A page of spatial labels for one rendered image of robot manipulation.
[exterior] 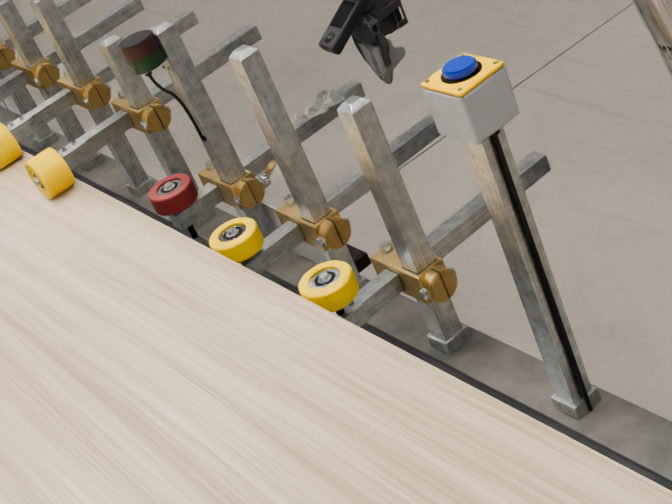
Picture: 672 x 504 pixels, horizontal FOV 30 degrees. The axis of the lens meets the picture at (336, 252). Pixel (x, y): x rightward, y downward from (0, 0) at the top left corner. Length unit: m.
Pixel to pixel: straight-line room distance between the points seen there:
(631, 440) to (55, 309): 0.91
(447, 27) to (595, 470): 3.27
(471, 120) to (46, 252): 1.00
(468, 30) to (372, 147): 2.76
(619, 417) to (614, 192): 1.71
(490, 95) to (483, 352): 0.55
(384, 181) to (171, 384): 0.40
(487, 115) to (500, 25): 2.97
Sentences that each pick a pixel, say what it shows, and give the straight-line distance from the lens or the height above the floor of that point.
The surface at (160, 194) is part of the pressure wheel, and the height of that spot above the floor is 0.90.
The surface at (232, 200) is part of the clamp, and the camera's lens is 2.16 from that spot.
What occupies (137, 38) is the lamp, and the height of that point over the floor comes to 1.17.
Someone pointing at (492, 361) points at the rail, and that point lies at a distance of 1.82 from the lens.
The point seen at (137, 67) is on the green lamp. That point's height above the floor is 1.14.
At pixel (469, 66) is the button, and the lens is 1.40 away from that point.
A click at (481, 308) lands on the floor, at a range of 3.09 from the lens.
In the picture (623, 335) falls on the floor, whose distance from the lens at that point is 2.88.
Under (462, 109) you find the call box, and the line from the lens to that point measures 1.38.
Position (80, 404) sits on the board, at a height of 0.90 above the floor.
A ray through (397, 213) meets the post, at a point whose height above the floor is 0.96.
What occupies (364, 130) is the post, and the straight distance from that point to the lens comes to 1.65.
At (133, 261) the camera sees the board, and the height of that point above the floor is 0.90.
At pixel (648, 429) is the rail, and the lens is 1.65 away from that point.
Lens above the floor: 1.85
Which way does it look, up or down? 32 degrees down
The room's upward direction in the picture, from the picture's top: 24 degrees counter-clockwise
